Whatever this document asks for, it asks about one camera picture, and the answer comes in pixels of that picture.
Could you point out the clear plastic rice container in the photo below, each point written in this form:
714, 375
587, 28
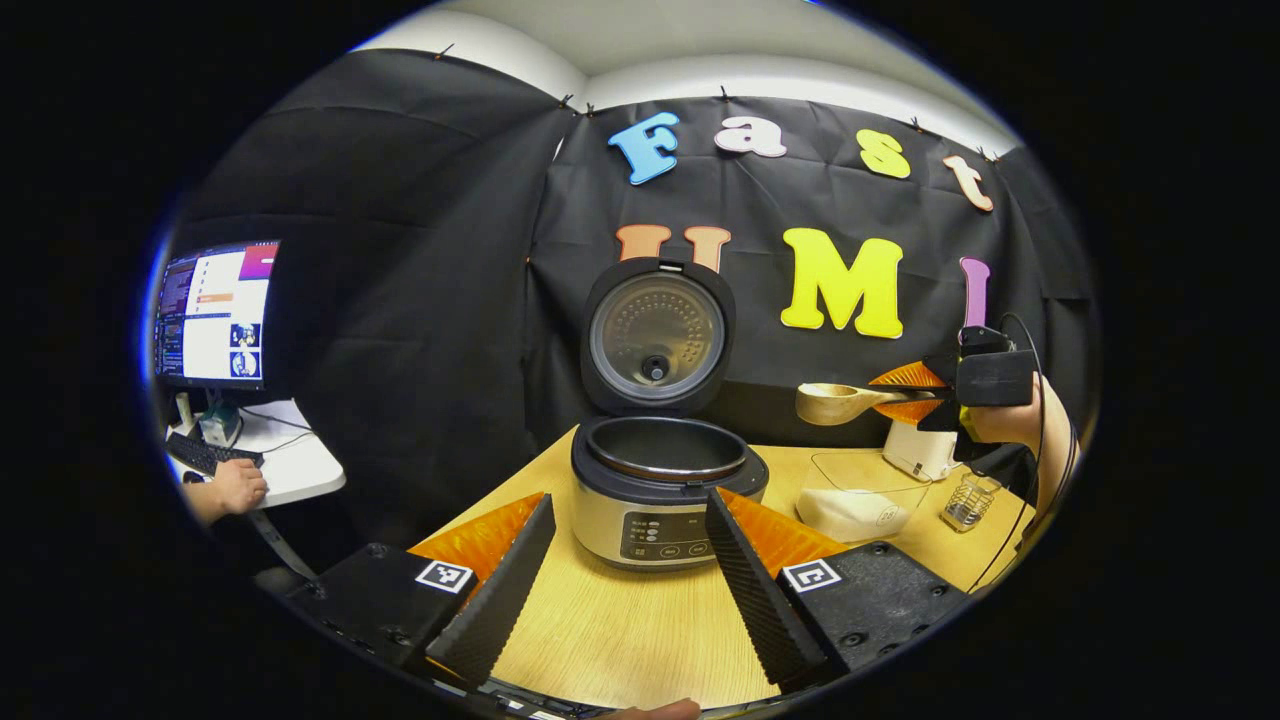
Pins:
850, 515

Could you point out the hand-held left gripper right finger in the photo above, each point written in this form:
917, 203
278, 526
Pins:
760, 600

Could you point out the small desk device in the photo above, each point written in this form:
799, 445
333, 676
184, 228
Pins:
220, 425

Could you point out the computer monitor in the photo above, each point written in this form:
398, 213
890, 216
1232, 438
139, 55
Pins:
220, 315

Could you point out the black keyboard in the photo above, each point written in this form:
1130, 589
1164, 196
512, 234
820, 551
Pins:
205, 455

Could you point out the wooden spoon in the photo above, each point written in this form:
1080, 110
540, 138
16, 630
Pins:
835, 403

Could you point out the dark silver rice cooker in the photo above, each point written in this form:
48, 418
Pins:
660, 470

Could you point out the white toaster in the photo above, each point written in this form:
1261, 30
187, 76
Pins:
920, 455

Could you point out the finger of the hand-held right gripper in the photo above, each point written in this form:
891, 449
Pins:
910, 411
912, 375

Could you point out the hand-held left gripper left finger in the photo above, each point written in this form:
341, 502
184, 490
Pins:
497, 600

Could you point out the white side table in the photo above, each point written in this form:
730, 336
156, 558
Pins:
300, 470

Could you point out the black backdrop cloth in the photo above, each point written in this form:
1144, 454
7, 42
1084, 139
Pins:
420, 300

